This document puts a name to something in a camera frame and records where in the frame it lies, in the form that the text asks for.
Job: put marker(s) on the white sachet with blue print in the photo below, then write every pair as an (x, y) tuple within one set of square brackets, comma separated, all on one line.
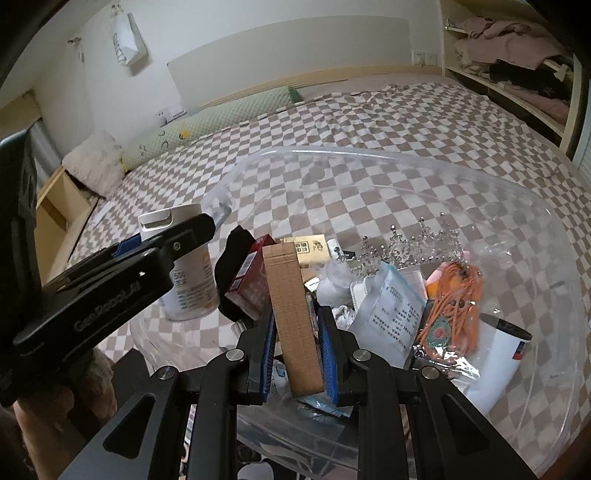
[(392, 318)]

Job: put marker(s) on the clear plastic container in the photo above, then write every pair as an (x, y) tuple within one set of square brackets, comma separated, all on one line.
[(531, 258)]

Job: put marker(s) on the green long pillow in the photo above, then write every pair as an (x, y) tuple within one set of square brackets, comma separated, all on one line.
[(221, 117)]

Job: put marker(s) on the black sock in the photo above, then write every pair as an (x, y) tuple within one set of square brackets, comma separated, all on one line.
[(233, 263)]

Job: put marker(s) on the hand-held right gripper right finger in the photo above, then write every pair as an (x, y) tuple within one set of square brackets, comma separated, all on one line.
[(328, 355)]

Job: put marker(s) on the white fuzzy pillow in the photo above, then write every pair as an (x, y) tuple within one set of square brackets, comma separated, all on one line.
[(94, 161)]

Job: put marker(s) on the white plastic bottle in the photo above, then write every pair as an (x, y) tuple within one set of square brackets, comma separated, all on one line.
[(194, 290)]

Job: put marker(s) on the checkered bedsheet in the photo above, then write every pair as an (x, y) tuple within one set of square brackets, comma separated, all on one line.
[(369, 120)]

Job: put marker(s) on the white hanging bag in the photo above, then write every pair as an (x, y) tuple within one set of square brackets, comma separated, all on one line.
[(129, 44)]

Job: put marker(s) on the wooden wardrobe shelf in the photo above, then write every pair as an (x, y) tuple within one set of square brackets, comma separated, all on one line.
[(508, 99)]

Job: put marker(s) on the silver tiara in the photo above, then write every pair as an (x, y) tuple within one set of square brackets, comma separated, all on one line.
[(406, 249)]

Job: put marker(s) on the white tumbler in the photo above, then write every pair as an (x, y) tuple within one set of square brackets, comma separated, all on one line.
[(494, 369)]

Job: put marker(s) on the beige printed carton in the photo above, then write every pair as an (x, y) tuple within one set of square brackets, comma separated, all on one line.
[(311, 249)]

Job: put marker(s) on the white crumpled tissue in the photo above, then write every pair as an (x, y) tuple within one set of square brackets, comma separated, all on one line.
[(332, 281)]

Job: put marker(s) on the wall socket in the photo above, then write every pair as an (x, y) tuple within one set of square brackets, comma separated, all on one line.
[(171, 114)]

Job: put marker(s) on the red carton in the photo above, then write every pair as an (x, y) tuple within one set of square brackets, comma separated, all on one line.
[(251, 281)]

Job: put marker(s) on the person's left hand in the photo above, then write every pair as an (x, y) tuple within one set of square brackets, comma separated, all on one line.
[(51, 401)]

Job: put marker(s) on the wooden nightstand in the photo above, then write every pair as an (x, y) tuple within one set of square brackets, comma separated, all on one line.
[(55, 217)]

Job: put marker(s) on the brown cardboard box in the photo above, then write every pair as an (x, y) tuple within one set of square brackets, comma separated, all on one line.
[(293, 314)]

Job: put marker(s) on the pink clothes pile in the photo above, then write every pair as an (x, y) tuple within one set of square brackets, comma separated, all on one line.
[(503, 44)]

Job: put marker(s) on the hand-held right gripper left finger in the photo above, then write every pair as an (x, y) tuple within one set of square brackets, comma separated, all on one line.
[(267, 355)]

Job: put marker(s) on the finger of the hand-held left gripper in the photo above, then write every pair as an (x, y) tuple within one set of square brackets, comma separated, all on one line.
[(189, 233), (127, 244)]

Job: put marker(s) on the wall switch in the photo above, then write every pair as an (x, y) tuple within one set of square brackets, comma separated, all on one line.
[(425, 57)]

